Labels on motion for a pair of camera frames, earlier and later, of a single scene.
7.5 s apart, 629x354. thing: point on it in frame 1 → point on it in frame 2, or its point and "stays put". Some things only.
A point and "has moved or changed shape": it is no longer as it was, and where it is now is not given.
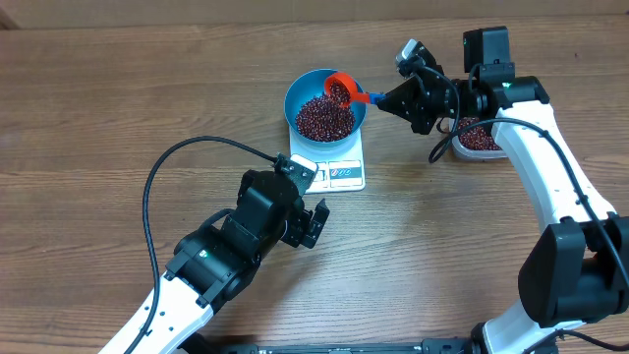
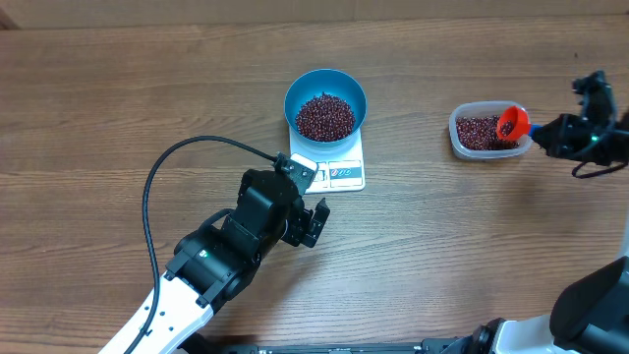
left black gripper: x=301 y=217 stays put
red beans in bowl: x=320 y=119 stays put
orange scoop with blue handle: x=344 y=88 has moved or changed shape
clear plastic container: x=476 y=143 stays put
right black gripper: x=411 y=101 → x=564 y=130
